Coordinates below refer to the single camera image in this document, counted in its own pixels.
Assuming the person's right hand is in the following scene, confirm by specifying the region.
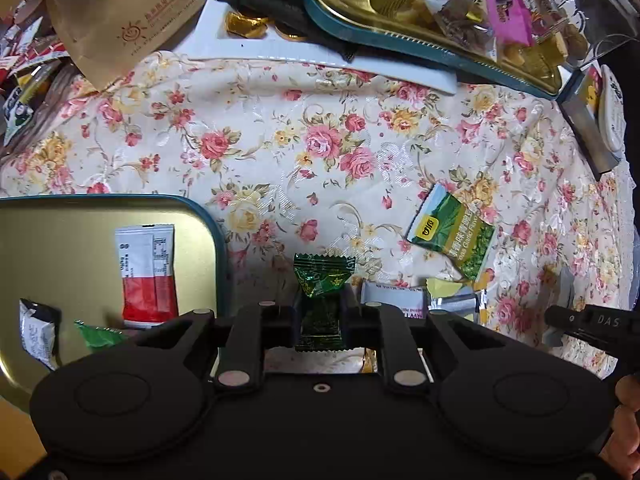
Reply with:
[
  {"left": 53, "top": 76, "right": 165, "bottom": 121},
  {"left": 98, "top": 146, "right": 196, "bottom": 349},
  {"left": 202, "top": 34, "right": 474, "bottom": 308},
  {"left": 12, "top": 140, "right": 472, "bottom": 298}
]
[{"left": 604, "top": 374, "right": 640, "bottom": 480}]

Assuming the pile of snack packets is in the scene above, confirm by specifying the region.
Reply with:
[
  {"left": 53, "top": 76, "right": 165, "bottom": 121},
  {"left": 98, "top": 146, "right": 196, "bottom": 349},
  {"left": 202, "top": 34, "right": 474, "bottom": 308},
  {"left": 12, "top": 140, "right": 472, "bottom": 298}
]
[{"left": 0, "top": 0, "right": 76, "bottom": 146}]

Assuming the green white foil packet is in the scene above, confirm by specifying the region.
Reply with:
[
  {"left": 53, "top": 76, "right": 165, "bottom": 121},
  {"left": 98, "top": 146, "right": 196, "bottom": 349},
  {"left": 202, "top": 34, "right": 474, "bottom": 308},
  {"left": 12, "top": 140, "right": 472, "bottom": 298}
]
[{"left": 75, "top": 320, "right": 132, "bottom": 354}]

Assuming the gold metal tray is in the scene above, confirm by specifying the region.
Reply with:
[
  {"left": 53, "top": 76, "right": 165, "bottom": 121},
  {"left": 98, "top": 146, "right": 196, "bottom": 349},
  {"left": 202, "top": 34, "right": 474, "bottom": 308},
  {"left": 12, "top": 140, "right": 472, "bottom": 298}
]
[{"left": 0, "top": 194, "right": 232, "bottom": 413}]

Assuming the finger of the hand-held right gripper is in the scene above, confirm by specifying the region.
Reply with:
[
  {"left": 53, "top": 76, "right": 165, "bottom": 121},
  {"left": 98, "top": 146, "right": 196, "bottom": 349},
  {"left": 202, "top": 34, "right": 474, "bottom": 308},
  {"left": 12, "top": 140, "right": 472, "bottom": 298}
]
[{"left": 544, "top": 305, "right": 638, "bottom": 344}]

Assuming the silver yellow snack packet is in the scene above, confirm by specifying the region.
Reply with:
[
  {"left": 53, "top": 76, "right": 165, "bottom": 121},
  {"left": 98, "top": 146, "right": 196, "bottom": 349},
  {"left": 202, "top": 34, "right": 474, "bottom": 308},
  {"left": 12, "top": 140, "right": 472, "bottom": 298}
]
[{"left": 425, "top": 277, "right": 490, "bottom": 325}]

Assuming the white round container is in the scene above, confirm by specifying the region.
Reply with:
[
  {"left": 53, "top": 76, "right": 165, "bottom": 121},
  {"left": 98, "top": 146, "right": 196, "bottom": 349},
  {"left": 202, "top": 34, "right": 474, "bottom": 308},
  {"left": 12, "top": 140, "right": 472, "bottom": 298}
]
[{"left": 597, "top": 64, "right": 628, "bottom": 153}]

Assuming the heap of wrapped candies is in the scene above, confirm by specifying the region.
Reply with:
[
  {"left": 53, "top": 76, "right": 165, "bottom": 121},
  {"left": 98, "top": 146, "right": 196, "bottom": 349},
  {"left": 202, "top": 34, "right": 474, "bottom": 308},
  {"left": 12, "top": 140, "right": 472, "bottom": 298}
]
[{"left": 320, "top": 0, "right": 566, "bottom": 86}]

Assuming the red white snack packet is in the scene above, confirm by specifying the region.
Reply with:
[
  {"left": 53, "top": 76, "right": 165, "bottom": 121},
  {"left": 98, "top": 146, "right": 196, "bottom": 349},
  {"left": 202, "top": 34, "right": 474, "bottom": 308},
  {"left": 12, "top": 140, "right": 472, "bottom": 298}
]
[{"left": 115, "top": 226, "right": 179, "bottom": 329}]

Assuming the grey cardboard package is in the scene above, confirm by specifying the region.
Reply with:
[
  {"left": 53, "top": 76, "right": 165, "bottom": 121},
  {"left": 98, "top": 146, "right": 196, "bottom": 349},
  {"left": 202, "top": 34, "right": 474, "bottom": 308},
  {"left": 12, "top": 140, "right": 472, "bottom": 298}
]
[{"left": 557, "top": 65, "right": 626, "bottom": 182}]

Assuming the floral tablecloth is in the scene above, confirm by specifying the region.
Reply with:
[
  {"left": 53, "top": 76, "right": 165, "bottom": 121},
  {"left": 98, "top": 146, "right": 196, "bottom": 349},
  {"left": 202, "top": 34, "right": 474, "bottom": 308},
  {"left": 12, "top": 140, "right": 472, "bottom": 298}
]
[{"left": 0, "top": 50, "right": 638, "bottom": 378}]

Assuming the green pea snack packet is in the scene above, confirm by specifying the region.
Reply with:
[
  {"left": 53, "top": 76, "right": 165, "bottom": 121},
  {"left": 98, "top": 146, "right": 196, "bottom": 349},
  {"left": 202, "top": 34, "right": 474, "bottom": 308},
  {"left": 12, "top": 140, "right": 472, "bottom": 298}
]
[{"left": 404, "top": 182, "right": 496, "bottom": 282}]

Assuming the brown paper bag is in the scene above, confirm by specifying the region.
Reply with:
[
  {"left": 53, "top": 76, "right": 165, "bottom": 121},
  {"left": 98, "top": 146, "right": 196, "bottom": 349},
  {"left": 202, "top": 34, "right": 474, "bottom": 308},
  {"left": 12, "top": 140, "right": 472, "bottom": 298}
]
[{"left": 45, "top": 0, "right": 221, "bottom": 92}]

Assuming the pink snack packet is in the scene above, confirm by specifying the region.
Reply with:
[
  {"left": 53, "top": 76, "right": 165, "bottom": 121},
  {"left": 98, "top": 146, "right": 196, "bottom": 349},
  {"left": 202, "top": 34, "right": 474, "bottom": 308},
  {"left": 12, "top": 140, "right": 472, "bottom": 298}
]
[{"left": 431, "top": 0, "right": 534, "bottom": 47}]

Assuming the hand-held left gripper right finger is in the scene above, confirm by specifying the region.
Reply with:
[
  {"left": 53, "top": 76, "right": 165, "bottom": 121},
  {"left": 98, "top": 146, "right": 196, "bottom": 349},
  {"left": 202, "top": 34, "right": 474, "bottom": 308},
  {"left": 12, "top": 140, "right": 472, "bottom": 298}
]
[{"left": 344, "top": 301, "right": 502, "bottom": 396}]

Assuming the clear plastic jar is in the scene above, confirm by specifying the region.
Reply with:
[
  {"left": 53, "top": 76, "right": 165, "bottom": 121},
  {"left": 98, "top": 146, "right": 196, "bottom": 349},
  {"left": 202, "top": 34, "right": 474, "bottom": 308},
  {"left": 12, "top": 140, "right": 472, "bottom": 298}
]
[{"left": 520, "top": 0, "right": 640, "bottom": 70}]

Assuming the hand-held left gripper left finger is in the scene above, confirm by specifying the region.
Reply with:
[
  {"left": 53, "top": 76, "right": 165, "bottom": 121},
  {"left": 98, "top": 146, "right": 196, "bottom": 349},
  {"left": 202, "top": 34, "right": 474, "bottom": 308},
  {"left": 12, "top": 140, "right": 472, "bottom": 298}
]
[{"left": 144, "top": 301, "right": 302, "bottom": 393}]

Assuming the white flat tray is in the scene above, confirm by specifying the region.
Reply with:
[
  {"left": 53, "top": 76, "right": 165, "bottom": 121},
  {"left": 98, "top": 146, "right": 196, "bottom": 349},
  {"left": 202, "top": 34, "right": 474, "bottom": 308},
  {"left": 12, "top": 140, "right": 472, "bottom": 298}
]
[{"left": 172, "top": 0, "right": 458, "bottom": 95}]

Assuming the teal candy tin gold insert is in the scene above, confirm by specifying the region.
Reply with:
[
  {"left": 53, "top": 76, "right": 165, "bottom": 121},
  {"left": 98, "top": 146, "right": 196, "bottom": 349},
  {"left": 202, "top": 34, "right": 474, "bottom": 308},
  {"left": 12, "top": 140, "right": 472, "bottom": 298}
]
[{"left": 302, "top": 0, "right": 568, "bottom": 100}]

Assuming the grey black snack packet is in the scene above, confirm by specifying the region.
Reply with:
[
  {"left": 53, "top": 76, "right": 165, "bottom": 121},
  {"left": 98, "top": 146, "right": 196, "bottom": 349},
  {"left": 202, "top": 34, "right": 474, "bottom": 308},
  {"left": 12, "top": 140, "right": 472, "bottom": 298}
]
[{"left": 19, "top": 299, "right": 61, "bottom": 372}]

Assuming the green foil candy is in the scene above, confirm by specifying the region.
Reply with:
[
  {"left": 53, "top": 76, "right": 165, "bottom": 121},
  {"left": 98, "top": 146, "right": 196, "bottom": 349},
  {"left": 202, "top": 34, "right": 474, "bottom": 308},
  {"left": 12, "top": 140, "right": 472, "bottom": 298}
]
[{"left": 293, "top": 254, "right": 357, "bottom": 353}]

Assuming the clear glass dish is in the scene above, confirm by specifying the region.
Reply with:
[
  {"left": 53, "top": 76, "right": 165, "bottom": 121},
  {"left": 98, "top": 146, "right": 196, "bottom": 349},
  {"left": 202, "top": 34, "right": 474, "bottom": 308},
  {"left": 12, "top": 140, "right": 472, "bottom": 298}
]
[{"left": 0, "top": 67, "right": 88, "bottom": 161}]

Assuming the black wrapper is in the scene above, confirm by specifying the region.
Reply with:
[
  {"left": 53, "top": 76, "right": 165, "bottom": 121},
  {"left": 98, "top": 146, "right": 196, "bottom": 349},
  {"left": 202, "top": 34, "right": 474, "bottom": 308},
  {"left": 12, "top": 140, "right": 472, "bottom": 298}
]
[{"left": 215, "top": 0, "right": 357, "bottom": 61}]

